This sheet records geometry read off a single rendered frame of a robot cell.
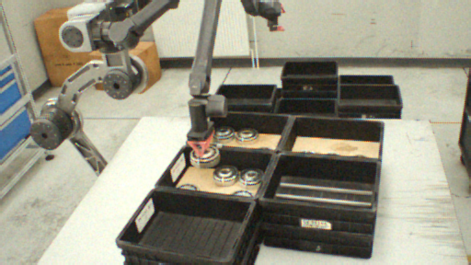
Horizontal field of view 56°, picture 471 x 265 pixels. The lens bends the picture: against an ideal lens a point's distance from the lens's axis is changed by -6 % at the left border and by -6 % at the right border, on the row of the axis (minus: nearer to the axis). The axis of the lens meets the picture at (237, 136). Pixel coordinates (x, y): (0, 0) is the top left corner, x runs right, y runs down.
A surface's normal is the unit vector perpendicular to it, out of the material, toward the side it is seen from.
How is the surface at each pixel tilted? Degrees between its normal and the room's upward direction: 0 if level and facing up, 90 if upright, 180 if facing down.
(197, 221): 0
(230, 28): 90
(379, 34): 90
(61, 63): 88
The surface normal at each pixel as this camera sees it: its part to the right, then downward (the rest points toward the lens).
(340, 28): -0.20, 0.52
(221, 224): -0.10, -0.85
